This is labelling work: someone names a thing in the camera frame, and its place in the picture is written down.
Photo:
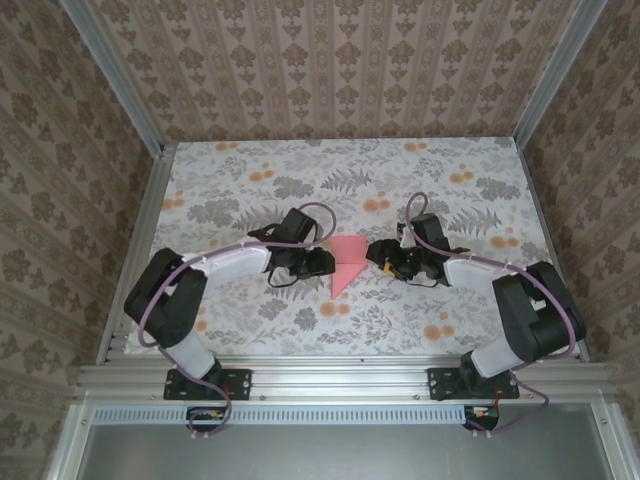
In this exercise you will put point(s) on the aluminium lower left rail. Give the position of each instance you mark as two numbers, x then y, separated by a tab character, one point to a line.
75	435

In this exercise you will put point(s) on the aluminium lower right rail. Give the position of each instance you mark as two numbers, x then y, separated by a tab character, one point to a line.
607	435

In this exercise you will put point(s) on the aluminium right corner post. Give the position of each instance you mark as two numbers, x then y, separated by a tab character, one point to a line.
555	75

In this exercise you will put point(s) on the aluminium front frame beam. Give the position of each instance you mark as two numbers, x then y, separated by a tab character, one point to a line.
340	380

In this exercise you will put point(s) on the floral patterned table mat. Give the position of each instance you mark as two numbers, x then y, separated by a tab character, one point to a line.
300	165

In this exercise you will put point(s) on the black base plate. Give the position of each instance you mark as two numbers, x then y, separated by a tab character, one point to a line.
240	385
440	385

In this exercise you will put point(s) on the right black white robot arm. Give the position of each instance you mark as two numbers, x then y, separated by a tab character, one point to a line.
535	320

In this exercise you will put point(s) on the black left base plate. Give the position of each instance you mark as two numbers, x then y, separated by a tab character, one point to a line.
240	385

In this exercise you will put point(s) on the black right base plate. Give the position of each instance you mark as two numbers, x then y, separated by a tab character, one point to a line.
440	385

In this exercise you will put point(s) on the grey metal sheet panel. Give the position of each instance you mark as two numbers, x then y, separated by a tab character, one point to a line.
340	450

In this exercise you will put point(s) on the aluminium corner post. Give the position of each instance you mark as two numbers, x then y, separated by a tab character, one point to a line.
117	75
555	75

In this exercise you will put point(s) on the aluminium right side rail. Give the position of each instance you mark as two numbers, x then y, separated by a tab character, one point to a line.
538	200

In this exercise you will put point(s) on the aluminium left side rail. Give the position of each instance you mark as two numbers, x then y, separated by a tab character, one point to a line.
150	200

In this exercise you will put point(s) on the aluminium rail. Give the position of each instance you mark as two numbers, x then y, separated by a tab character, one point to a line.
538	200
75	435
150	200
607	435

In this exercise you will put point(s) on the pink square paper sheet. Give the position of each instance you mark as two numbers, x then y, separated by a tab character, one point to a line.
350	250

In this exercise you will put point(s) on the aluminium left corner post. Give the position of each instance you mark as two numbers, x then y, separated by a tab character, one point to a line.
117	75

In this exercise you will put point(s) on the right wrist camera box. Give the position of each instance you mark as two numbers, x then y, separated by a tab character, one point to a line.
405	240

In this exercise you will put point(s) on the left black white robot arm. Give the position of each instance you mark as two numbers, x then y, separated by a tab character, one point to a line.
165	300

